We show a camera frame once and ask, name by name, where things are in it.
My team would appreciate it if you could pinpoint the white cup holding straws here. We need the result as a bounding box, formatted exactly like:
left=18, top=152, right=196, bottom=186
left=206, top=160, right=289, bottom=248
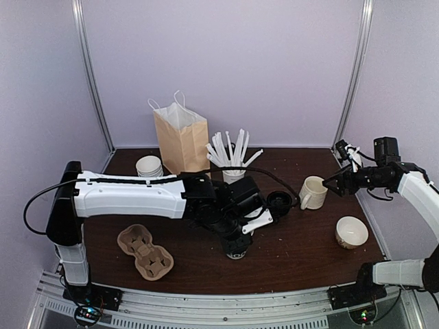
left=222, top=170, right=246, bottom=184

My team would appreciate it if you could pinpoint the right corner metal post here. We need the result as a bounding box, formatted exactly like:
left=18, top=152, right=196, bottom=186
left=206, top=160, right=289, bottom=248
left=331, top=0, right=374, bottom=151

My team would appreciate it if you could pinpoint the corner metal post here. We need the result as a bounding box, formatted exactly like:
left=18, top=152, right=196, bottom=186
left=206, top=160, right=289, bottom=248
left=331, top=0, right=374, bottom=151
left=72, top=0, right=116, bottom=154

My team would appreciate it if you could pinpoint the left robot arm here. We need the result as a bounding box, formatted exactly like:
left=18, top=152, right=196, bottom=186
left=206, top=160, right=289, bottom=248
left=46, top=161, right=264, bottom=304

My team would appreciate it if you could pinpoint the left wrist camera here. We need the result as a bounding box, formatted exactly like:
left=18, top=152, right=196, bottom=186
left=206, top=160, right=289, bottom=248
left=228, top=176, right=263, bottom=216

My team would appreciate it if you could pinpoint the wrapped straws bundle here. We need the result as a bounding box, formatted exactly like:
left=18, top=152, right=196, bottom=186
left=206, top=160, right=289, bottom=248
left=206, top=129, right=263, bottom=174

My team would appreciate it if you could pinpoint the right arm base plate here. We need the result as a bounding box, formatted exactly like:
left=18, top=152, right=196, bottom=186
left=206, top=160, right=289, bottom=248
left=327, top=284, right=387, bottom=310

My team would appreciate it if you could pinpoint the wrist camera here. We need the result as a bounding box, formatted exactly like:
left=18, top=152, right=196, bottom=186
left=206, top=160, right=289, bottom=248
left=335, top=139, right=352, bottom=163
left=228, top=176, right=263, bottom=216

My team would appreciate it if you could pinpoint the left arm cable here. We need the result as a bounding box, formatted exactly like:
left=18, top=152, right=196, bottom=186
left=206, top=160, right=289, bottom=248
left=23, top=166, right=299, bottom=236

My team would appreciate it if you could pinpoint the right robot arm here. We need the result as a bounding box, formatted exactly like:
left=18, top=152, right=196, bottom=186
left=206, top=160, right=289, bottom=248
left=322, top=136, right=438, bottom=303

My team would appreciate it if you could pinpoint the brown paper bag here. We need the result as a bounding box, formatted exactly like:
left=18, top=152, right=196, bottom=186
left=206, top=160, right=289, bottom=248
left=147, top=90, right=210, bottom=174

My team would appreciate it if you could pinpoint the white ceramic bowl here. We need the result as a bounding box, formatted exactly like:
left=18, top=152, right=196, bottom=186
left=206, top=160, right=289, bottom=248
left=335, top=216, right=369, bottom=249

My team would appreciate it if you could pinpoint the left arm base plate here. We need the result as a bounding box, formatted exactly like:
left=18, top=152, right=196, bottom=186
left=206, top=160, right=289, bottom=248
left=62, top=283, right=123, bottom=311

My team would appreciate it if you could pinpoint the stack of paper cups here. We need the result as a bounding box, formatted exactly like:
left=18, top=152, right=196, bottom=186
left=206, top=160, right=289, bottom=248
left=135, top=156, right=163, bottom=178

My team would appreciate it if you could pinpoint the black coffee cup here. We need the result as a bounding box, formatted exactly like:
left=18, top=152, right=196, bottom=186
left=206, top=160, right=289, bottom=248
left=226, top=249, right=248, bottom=260

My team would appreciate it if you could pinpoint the aluminium frame rail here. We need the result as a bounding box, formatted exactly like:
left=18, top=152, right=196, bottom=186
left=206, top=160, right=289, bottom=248
left=24, top=271, right=427, bottom=328

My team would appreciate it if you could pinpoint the left corner metal post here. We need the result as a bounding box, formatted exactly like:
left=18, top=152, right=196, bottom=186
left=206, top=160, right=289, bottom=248
left=72, top=0, right=116, bottom=154

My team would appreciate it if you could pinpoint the stack of black lids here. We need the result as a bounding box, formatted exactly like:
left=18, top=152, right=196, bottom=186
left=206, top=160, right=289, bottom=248
left=267, top=191, right=292, bottom=218

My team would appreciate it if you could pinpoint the cream ceramic mug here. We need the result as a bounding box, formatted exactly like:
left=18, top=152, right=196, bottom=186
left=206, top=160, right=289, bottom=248
left=299, top=175, right=328, bottom=210

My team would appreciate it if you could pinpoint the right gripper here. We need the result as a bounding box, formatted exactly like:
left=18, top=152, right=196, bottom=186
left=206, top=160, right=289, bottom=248
left=322, top=162, right=388, bottom=197

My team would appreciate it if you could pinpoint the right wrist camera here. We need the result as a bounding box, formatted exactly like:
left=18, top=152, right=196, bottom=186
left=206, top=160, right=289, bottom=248
left=335, top=139, right=352, bottom=163

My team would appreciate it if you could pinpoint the cardboard cup carrier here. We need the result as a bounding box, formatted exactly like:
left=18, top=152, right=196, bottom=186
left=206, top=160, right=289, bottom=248
left=117, top=224, right=174, bottom=281

